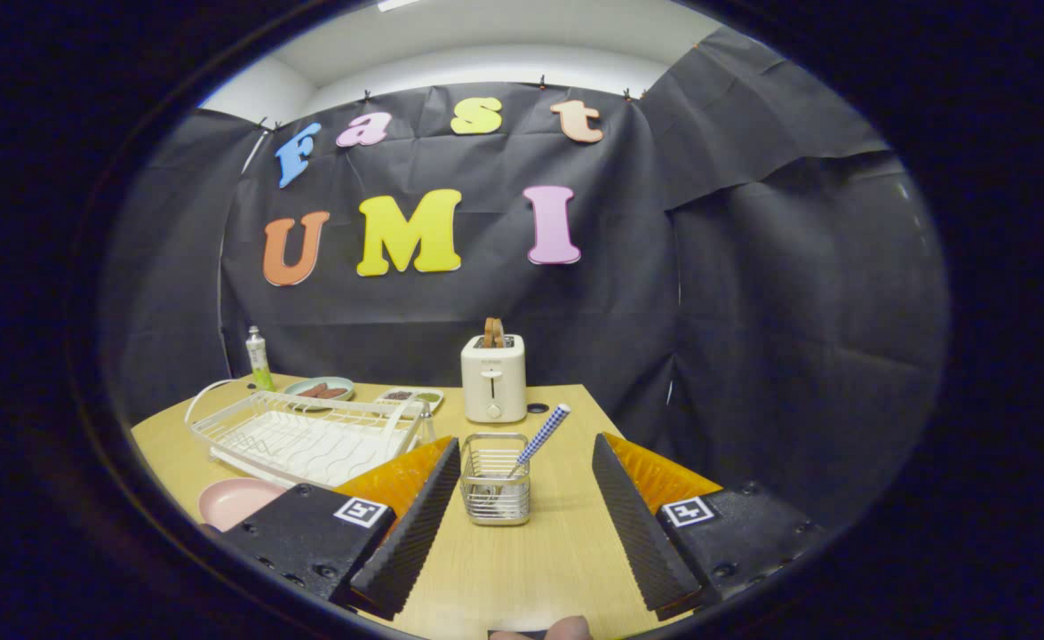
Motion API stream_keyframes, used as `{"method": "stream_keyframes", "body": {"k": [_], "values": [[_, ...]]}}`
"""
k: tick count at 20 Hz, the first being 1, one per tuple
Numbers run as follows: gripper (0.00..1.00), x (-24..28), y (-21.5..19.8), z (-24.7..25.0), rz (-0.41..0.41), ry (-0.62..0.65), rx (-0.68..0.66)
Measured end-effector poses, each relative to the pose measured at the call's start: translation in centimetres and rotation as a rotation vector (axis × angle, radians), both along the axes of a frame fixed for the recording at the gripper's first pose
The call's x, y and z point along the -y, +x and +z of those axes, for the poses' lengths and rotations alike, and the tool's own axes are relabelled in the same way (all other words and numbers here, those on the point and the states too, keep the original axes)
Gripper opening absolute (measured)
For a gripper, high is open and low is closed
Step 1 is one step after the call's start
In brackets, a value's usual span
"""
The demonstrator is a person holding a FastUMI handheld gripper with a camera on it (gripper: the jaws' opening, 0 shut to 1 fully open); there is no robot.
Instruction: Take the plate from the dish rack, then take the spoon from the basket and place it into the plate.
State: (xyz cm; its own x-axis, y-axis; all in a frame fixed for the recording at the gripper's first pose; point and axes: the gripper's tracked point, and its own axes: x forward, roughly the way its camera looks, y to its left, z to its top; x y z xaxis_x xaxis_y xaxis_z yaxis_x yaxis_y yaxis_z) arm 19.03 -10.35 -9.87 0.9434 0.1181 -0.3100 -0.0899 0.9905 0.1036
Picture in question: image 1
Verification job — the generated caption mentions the blue checked handle spoon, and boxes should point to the blue checked handle spoon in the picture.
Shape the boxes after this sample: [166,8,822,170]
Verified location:
[513,404,571,469]

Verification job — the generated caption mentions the light green plate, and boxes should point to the light green plate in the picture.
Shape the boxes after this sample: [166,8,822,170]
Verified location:
[283,376,355,403]

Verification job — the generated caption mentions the black backdrop cloth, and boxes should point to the black backdrop cloth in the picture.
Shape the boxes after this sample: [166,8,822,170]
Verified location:
[100,27,949,534]

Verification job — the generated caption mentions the white toaster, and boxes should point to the white toaster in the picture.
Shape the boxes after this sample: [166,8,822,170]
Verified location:
[461,334,528,424]

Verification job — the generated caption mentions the white wire dish rack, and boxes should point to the white wire dish rack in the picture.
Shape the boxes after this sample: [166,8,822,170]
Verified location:
[185,380,438,489]

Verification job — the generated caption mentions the pink plate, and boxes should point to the pink plate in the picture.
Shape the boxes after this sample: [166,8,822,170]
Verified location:
[198,477,290,532]

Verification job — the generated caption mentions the white divided dish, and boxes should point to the white divided dish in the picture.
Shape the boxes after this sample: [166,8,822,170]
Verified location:
[378,388,444,412]

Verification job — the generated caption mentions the metal wire basket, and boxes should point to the metal wire basket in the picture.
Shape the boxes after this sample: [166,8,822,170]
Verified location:
[459,432,531,526]

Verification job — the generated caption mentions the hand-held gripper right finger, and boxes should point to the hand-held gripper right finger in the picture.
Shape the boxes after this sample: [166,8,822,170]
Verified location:
[591,432,829,621]

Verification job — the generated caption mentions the green dish soap bottle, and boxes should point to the green dish soap bottle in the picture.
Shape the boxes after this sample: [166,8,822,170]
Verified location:
[246,325,276,393]

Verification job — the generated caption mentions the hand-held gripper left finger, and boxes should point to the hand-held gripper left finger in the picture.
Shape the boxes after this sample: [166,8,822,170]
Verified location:
[219,436,462,621]

